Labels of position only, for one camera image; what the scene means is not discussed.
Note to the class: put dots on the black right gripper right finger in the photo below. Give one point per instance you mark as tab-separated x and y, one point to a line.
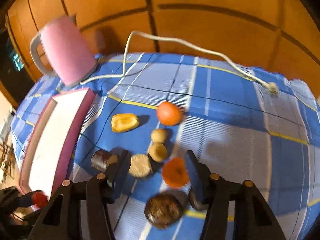
199	176

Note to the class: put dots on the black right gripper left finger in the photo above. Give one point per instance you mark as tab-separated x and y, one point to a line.
116	176

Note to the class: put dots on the dark sugarcane chunk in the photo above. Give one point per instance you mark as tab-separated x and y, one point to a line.
102	159

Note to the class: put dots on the pale-topped sugarcane chunk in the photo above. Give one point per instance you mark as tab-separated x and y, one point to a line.
140	166

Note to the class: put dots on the red cherry tomato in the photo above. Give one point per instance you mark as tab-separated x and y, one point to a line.
39	198

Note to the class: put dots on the dark brown water chestnut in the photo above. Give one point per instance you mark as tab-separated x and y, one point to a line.
163	210

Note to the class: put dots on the yellow mango piece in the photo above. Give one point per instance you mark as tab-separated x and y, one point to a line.
124	122

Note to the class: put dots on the small tan round fruit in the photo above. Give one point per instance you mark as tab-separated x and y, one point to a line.
159	135

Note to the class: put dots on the round orange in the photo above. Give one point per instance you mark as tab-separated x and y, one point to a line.
169	114

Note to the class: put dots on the pink rimmed white tray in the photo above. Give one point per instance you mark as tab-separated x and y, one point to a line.
51	144

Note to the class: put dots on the blue plaid tablecloth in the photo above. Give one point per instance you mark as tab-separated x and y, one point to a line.
232	124

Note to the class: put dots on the pink electric kettle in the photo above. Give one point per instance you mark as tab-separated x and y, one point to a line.
59	49

